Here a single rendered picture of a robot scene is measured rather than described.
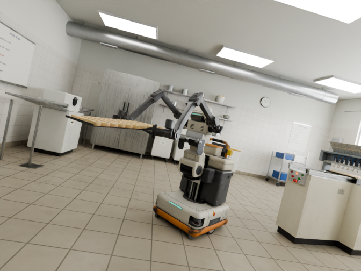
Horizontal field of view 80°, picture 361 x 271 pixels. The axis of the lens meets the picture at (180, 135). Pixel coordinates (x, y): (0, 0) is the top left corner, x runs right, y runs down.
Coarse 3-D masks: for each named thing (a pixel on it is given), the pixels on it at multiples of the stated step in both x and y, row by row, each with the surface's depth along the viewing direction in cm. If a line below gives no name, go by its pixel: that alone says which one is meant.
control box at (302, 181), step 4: (300, 172) 260; (288, 176) 275; (296, 176) 264; (300, 176) 259; (304, 176) 254; (292, 180) 269; (296, 180) 263; (300, 180) 258; (304, 180) 253; (304, 184) 254
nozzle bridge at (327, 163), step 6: (324, 156) 316; (330, 156) 312; (336, 156) 304; (342, 156) 296; (348, 156) 289; (354, 156) 274; (324, 162) 321; (330, 162) 305; (336, 162) 297; (342, 162) 295; (324, 168) 320; (354, 168) 275; (360, 168) 268
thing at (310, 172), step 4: (308, 172) 250; (312, 172) 250; (316, 172) 252; (320, 172) 254; (320, 176) 255; (324, 176) 257; (328, 176) 258; (332, 176) 260; (336, 176) 262; (340, 176) 264; (344, 176) 266; (340, 180) 265; (344, 180) 267; (348, 180) 269; (352, 180) 271; (356, 180) 273
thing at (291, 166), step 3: (288, 165) 279; (291, 165) 277; (294, 165) 278; (297, 165) 280; (291, 168) 278; (294, 168) 279; (297, 168) 280; (300, 168) 282; (303, 168) 283; (306, 168) 285; (309, 168) 286; (312, 168) 288; (321, 171) 293; (327, 171) 300; (336, 174) 302
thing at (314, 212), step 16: (288, 192) 274; (304, 192) 253; (320, 192) 256; (336, 192) 264; (288, 208) 269; (304, 208) 251; (320, 208) 258; (336, 208) 266; (288, 224) 264; (304, 224) 254; (320, 224) 261; (336, 224) 269; (304, 240) 260; (320, 240) 268; (336, 240) 273
